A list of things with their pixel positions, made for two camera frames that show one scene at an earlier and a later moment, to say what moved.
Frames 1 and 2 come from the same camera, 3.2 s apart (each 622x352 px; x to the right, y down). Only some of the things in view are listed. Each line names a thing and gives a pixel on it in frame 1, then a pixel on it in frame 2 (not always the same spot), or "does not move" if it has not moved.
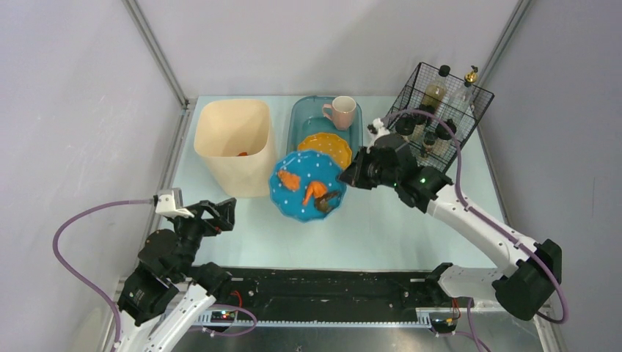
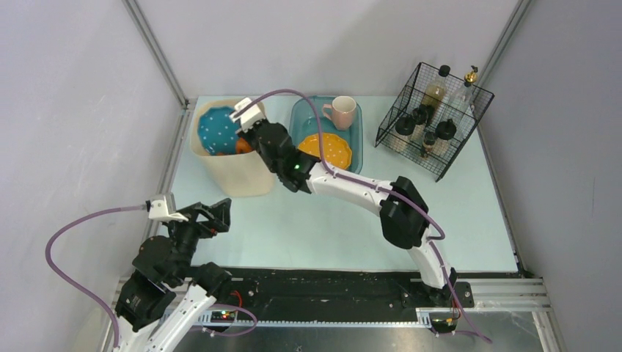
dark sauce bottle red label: (435, 92) does not move
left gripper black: (205, 218) does not move
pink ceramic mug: (344, 108) does not move
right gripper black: (367, 169) → (260, 130)
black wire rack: (439, 114) does not move
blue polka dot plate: (305, 185) → (217, 133)
